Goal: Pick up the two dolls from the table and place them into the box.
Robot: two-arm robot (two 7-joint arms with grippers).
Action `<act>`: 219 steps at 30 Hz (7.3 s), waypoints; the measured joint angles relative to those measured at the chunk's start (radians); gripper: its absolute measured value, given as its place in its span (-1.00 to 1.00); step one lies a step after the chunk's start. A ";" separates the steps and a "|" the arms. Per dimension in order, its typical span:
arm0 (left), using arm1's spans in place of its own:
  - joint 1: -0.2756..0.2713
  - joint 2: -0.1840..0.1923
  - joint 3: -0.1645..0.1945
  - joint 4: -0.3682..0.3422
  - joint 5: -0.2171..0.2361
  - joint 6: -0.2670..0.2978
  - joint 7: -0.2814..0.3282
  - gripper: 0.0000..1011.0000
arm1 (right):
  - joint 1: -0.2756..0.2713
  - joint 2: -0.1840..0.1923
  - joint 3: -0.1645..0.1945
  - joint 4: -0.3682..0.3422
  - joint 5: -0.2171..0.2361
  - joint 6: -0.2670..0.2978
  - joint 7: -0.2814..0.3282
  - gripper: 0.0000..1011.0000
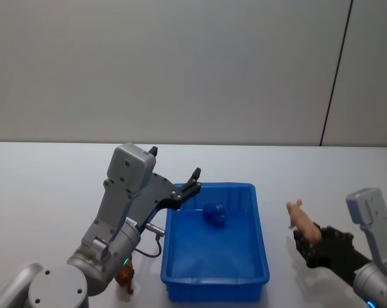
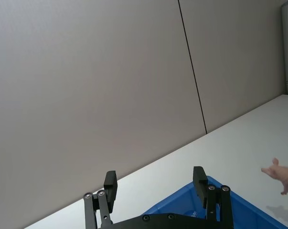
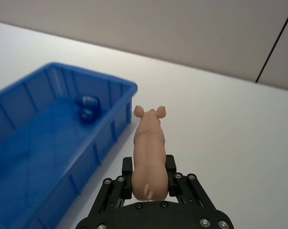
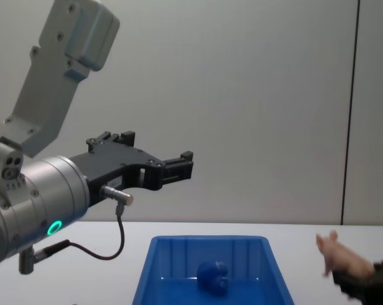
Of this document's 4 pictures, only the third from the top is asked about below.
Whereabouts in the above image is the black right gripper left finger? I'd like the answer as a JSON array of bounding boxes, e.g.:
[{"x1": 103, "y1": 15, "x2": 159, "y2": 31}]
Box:
[{"x1": 90, "y1": 156, "x2": 134, "y2": 215}]

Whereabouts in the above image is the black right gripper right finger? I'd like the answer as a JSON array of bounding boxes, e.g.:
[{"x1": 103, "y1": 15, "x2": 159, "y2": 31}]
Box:
[{"x1": 165, "y1": 154, "x2": 219, "y2": 212}]

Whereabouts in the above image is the dark blue small toy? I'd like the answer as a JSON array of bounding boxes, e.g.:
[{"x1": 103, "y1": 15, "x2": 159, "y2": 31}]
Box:
[{"x1": 74, "y1": 94, "x2": 102, "y2": 125}]

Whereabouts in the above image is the blue plastic bin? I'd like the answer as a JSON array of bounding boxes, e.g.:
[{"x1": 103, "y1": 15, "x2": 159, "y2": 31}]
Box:
[{"x1": 0, "y1": 62, "x2": 139, "y2": 229}]

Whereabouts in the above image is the pink toy pig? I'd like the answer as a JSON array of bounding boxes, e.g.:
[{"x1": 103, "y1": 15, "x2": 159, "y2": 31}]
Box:
[{"x1": 131, "y1": 104, "x2": 170, "y2": 202}]

